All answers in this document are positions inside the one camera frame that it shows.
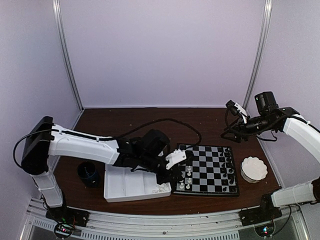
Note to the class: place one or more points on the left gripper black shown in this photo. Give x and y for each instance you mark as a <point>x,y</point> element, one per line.
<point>168,177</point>

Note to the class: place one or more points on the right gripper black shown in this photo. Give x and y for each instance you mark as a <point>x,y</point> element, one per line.
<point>239,129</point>

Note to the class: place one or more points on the white plastic compartment tray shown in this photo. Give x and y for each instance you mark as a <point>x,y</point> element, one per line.
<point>123,185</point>

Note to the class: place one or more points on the black white chess board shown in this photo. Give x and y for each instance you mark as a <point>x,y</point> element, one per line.
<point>213,172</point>

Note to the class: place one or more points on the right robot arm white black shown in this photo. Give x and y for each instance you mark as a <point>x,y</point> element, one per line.
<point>295,157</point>

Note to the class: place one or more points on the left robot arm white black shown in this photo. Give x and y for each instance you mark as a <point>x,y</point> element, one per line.
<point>48,139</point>

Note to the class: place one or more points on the white scalloped bowl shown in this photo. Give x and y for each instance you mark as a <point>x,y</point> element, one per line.
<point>253,170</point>

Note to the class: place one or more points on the dark blue mug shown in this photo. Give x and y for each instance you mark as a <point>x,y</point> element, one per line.
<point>88,174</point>

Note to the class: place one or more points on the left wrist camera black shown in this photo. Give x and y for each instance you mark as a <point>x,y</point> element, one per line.
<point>154,141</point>

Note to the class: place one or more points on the aluminium front rail frame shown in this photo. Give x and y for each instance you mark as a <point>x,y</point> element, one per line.
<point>176,215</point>

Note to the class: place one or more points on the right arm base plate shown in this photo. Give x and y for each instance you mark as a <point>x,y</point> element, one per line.
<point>257,215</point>

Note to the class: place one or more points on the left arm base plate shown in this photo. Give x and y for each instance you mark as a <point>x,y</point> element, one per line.
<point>67,215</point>

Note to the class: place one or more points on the right aluminium corner post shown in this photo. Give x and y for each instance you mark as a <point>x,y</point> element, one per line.
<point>263,35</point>

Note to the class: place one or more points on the aluminium corner post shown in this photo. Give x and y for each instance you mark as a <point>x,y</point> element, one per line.
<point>66,57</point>
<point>263,35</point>

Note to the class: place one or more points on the left aluminium corner post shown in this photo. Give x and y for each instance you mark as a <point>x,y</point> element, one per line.
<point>66,57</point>

